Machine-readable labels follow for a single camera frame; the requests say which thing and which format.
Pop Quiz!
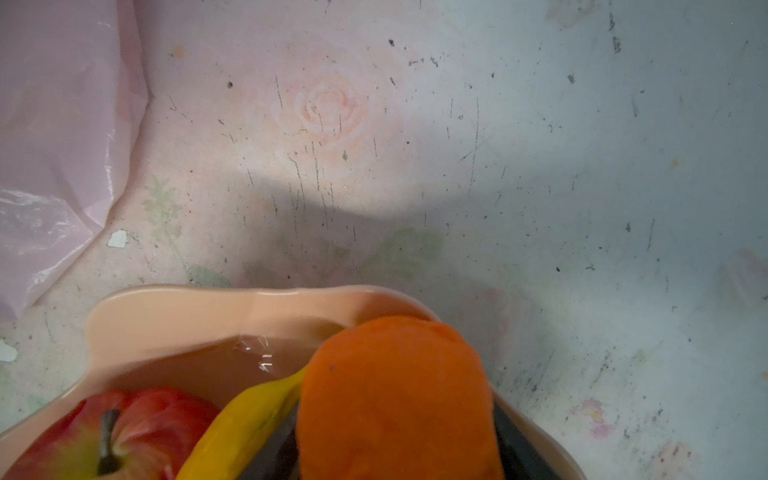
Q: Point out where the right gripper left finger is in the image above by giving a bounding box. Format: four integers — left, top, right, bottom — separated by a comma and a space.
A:
238, 404, 299, 480

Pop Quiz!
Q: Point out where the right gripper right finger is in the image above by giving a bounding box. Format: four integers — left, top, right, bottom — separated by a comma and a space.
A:
493, 401, 561, 480

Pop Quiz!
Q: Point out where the yellow fake banana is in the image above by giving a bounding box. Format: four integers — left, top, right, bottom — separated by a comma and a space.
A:
177, 368, 307, 479

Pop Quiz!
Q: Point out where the pink scalloped bowl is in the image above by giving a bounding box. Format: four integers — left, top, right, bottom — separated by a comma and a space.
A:
1, 286, 583, 479

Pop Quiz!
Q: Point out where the red fake strawberry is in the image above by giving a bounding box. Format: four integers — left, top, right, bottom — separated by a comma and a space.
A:
4, 388, 220, 479

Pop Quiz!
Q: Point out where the orange fake tangerine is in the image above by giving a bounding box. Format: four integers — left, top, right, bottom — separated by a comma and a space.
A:
296, 316, 504, 479

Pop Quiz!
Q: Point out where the pink plastic bag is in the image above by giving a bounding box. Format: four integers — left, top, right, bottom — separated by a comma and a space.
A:
1, 1, 149, 320

